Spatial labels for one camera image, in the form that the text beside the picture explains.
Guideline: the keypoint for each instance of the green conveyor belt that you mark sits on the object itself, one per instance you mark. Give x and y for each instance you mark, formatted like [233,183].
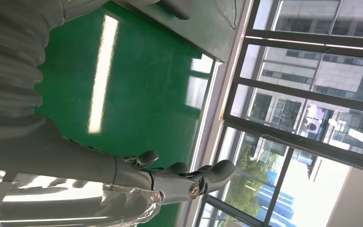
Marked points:
[144,94]

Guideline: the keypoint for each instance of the black window frame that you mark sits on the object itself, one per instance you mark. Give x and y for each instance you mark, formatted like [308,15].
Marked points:
[294,93]

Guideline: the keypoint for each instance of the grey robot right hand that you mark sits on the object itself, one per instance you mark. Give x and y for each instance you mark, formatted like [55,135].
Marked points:
[59,163]

